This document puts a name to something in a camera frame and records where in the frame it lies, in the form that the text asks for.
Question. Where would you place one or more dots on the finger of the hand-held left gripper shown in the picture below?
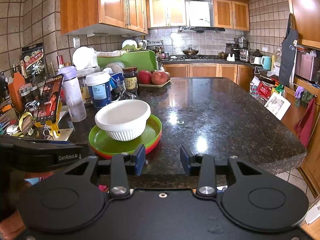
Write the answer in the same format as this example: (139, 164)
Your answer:
(50, 148)

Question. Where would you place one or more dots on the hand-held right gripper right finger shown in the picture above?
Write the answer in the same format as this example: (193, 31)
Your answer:
(185, 161)

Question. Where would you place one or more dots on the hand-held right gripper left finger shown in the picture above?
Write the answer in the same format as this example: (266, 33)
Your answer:
(140, 159)

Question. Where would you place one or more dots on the orange plastic plate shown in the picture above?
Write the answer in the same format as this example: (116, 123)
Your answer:
(157, 143)

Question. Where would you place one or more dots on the white ribbed plastic bowl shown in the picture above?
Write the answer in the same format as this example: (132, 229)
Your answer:
(98, 122)
(125, 132)
(122, 111)

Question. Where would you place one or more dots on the green plastic plate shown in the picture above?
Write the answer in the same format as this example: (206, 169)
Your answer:
(150, 130)

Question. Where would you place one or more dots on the person's left forearm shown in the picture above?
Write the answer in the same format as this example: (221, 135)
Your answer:
(11, 226)

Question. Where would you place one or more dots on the yellow phone stand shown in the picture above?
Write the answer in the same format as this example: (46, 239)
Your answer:
(53, 128)

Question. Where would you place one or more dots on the white square stand base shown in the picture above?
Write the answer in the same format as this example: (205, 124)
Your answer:
(66, 133)

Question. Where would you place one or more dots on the yellow round mirror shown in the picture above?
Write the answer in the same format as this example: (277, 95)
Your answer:
(25, 121)

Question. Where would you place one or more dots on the smartphone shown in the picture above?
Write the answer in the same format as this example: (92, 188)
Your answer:
(50, 100)

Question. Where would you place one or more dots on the white water bottle purple lid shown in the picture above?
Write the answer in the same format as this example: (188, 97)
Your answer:
(73, 100)

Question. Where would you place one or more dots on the orange carton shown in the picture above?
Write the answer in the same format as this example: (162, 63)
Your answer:
(16, 90)

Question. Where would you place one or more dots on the clear glass cup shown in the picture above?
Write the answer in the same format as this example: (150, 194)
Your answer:
(126, 92)

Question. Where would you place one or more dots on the blue paper cup white lid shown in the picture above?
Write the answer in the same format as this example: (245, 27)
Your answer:
(100, 97)

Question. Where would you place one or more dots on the fruit tray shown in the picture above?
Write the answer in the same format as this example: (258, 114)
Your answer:
(150, 85)

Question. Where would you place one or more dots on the dark sauce jar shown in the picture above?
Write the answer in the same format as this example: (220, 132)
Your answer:
(130, 82)

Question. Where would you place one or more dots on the dark red apple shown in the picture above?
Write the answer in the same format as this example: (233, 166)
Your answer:
(145, 77)

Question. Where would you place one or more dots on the blue tissue pack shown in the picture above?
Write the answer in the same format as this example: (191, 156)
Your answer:
(116, 80)

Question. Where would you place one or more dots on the pale red apple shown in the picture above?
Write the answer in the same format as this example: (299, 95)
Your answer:
(159, 78)

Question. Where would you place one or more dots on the kiwi fruit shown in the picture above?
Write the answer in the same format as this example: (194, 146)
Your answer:
(168, 75)

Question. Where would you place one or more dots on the red can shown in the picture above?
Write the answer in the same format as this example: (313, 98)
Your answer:
(60, 61)

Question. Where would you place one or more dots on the black snack bag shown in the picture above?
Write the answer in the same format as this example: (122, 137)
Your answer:
(33, 60)

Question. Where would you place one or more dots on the wooden base cabinets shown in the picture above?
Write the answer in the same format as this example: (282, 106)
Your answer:
(205, 71)

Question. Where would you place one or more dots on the white plastic bag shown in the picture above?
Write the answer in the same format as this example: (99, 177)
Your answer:
(83, 57)

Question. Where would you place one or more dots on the green cutting board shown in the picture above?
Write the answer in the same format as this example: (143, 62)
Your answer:
(140, 60)

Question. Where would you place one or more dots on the gas stove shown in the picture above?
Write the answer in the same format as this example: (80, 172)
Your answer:
(200, 58)

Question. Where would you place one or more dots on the red gift bag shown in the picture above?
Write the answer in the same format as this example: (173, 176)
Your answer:
(265, 90)

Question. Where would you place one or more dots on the white windowed box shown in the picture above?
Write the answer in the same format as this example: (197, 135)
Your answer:
(276, 105)

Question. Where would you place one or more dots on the wok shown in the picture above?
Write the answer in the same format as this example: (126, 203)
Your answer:
(190, 52)

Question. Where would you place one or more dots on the white cloth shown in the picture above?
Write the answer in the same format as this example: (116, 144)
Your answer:
(110, 53)

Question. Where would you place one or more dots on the white countertop rack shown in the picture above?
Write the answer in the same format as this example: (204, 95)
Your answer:
(231, 55)

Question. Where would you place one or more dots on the clear storage container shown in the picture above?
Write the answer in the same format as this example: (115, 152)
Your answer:
(244, 55)

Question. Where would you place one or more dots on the red cloth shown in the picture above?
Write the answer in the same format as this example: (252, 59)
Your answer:
(306, 127)

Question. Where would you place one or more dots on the teal mug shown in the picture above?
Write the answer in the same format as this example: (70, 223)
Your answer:
(266, 63)

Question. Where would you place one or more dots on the dark lidded pot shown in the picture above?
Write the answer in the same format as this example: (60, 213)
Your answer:
(256, 53)

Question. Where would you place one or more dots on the purple gloves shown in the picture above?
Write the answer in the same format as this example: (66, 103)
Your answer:
(298, 92)

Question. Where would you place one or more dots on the plastic oil bottle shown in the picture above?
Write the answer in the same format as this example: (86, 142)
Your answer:
(276, 60)

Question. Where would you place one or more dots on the dark apron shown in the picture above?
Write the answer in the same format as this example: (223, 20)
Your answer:
(287, 60)

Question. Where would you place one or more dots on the range hood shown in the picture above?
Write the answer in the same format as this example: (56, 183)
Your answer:
(200, 12)

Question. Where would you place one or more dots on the pink appliance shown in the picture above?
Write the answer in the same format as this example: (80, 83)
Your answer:
(308, 66)

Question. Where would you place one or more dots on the tall wooden cabinet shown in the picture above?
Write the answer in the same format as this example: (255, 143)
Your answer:
(305, 10)

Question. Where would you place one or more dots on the white wall outlet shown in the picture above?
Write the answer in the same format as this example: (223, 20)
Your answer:
(76, 42)

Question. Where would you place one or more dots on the wooden wall cabinet beside hood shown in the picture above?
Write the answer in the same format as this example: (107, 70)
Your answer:
(166, 12)

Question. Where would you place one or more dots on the two-door wooden wall cabinet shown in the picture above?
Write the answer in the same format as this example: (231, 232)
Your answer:
(231, 13)

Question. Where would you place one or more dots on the large wooden wall cabinet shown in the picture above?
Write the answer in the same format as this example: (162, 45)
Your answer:
(105, 2)

